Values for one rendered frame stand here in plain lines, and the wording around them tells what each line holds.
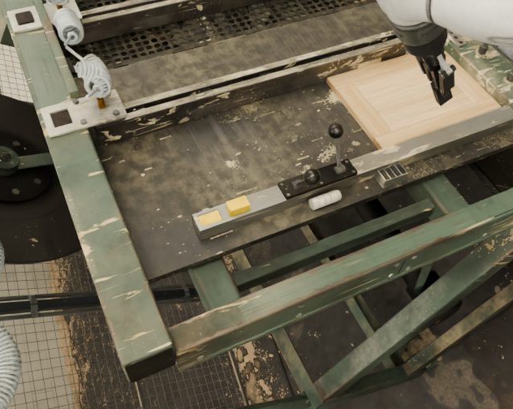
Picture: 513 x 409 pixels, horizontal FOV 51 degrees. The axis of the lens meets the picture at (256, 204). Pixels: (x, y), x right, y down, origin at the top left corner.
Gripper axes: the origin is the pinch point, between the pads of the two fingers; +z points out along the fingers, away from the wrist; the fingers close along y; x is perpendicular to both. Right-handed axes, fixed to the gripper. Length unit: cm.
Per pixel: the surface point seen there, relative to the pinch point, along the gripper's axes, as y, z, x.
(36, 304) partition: -106, 108, -201
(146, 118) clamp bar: -43, -4, -58
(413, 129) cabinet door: -17.6, 35.5, -3.9
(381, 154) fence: -11.5, 26.3, -15.4
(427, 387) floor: 15, 189, -56
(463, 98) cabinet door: -23, 47, 14
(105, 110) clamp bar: -43, -13, -64
